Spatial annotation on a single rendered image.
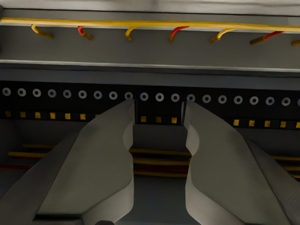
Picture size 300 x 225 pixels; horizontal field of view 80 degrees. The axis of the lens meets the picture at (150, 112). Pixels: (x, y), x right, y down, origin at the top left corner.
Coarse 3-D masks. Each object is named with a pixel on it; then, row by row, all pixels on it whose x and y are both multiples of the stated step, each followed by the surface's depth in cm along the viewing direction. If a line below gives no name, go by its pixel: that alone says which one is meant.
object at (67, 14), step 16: (0, 16) 9; (16, 16) 9; (32, 16) 9; (48, 16) 9; (64, 16) 9; (80, 16) 8; (96, 16) 8; (112, 16) 8; (128, 16) 8; (144, 16) 8; (160, 16) 8; (176, 16) 8; (192, 16) 8; (208, 16) 8; (224, 16) 8; (240, 16) 8; (256, 16) 8; (272, 16) 8; (288, 16) 8; (256, 32) 9; (272, 32) 9; (288, 32) 9
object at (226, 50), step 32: (0, 32) 9; (32, 32) 9; (64, 32) 9; (96, 32) 9; (128, 32) 8; (160, 32) 9; (192, 32) 9; (224, 32) 8; (64, 64) 11; (96, 64) 10; (128, 64) 10; (160, 64) 9; (192, 64) 9; (224, 64) 9; (256, 64) 9; (288, 64) 9
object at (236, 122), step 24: (0, 96) 24; (24, 96) 24; (48, 96) 24; (72, 96) 24; (120, 96) 24; (168, 96) 24; (216, 96) 24; (264, 96) 23; (288, 96) 23; (48, 120) 25; (72, 120) 25; (144, 120) 24; (168, 120) 24; (240, 120) 24; (264, 120) 24; (288, 120) 24
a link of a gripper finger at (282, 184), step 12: (252, 144) 8; (264, 156) 7; (264, 168) 7; (276, 168) 7; (276, 180) 6; (288, 180) 6; (276, 192) 6; (288, 192) 6; (288, 204) 5; (288, 216) 5
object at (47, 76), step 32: (0, 0) 8; (32, 0) 8; (64, 0) 7; (96, 0) 7; (128, 0) 7; (160, 0) 7; (192, 0) 7; (224, 0) 7; (256, 0) 7; (288, 0) 7
